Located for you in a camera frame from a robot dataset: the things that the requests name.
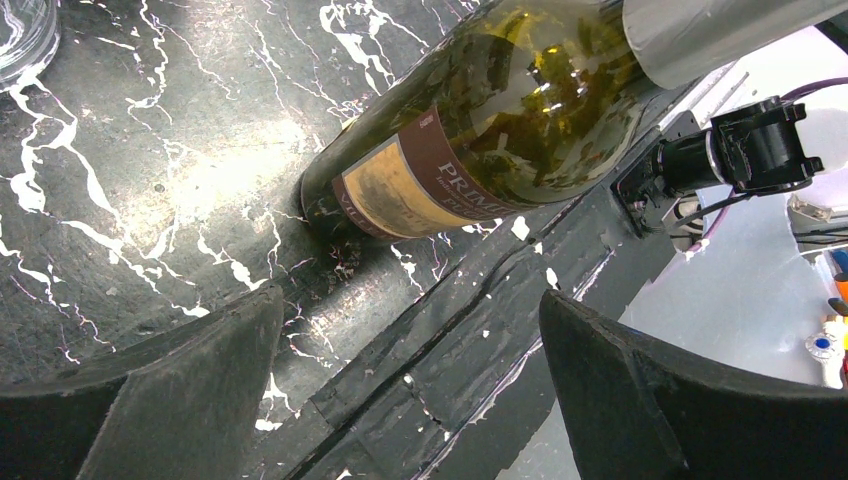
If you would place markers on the dark green wine bottle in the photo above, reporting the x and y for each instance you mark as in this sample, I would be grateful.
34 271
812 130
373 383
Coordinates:
524 104

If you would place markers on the clear bottle white cap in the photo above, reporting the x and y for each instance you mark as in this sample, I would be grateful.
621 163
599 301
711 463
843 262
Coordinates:
30 35

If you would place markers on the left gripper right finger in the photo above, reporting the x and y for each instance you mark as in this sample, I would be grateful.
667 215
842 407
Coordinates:
637 407

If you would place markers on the black base frame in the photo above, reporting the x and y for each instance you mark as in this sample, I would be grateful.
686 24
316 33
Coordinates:
423 360

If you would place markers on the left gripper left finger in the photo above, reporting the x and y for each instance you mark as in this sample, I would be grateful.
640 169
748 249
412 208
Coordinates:
178 405

